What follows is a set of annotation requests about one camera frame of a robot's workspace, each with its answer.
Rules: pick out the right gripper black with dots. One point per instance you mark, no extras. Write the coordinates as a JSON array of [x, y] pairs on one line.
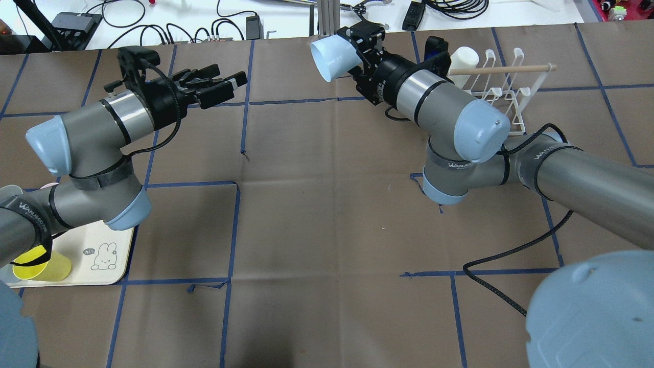
[[387, 75]]

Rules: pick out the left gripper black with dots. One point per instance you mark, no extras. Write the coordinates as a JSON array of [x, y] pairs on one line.
[[162, 100]]

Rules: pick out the light blue cup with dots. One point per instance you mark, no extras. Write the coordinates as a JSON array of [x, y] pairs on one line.
[[334, 56]]

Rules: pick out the white ikea cup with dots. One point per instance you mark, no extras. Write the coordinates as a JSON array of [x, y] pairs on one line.
[[463, 58]]

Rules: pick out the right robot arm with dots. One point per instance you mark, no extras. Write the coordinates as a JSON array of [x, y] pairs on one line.
[[594, 313]]

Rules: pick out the yellow cup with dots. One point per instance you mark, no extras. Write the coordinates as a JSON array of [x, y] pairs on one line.
[[41, 266]]

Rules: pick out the black power adapter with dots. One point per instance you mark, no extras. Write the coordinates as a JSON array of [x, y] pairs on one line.
[[414, 16]]

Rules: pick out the cream plastic tray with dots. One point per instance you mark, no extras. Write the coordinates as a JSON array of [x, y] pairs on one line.
[[99, 257]]

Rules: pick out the white wire cup rack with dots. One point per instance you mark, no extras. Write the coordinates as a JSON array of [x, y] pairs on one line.
[[508, 88]]

